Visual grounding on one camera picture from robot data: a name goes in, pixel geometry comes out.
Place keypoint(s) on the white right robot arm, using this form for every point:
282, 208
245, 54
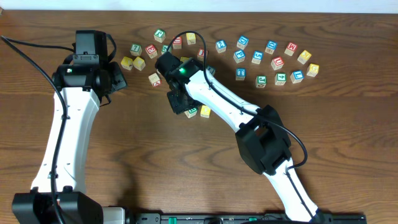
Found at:
262, 139

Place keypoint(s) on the blue 2 wooden block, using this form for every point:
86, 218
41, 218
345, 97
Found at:
220, 46

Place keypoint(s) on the red I wooden block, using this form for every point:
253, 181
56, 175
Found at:
201, 54

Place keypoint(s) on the tilted red A block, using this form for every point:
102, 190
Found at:
154, 80

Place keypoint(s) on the blue d block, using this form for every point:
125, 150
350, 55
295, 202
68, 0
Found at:
270, 47
242, 42

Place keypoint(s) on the red E wooden block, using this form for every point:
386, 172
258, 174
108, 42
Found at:
151, 51

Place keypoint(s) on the green R wooden block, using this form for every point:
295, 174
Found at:
191, 112

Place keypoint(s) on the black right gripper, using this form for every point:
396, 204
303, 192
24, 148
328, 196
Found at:
176, 106

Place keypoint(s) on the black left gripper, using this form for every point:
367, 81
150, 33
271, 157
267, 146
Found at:
117, 79

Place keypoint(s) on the yellow C wooden block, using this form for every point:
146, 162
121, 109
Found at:
139, 63

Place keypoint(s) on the green J wooden block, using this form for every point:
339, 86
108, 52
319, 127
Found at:
159, 35

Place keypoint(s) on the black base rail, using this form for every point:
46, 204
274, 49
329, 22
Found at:
217, 218

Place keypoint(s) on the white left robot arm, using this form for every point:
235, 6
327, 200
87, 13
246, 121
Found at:
60, 182

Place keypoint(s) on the yellow top wooden block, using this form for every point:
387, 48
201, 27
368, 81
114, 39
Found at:
191, 38

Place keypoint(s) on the green 7 wooden block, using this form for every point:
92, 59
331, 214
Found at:
136, 50

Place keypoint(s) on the yellow o block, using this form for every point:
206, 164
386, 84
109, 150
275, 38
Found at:
184, 59
205, 111

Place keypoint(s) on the blue D left block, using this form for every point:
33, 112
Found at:
242, 42

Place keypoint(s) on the green 4 wooden block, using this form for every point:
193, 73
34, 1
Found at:
280, 78

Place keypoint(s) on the blue L right block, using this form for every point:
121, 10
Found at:
297, 76

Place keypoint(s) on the yellow K wooden block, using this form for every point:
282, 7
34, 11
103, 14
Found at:
127, 63

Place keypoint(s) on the yellow K right block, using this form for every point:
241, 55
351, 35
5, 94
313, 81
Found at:
304, 57

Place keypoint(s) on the blue 5 wooden block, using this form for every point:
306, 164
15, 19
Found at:
257, 57

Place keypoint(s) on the yellow G wooden block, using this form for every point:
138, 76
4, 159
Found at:
313, 70

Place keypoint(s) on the blue P wooden block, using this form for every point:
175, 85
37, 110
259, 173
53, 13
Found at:
239, 56

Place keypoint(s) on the green Z wooden block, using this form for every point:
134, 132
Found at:
166, 48

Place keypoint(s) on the green J lower block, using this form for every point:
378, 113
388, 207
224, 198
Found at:
261, 81

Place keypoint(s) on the red U wooden block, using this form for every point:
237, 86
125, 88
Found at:
177, 43

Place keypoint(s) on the blue D right block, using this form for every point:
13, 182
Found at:
270, 47

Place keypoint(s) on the red M wooden block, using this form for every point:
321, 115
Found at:
290, 49

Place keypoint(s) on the blue T wooden block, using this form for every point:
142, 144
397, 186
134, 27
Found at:
240, 73

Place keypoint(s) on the red U right block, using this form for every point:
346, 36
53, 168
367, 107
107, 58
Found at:
277, 63

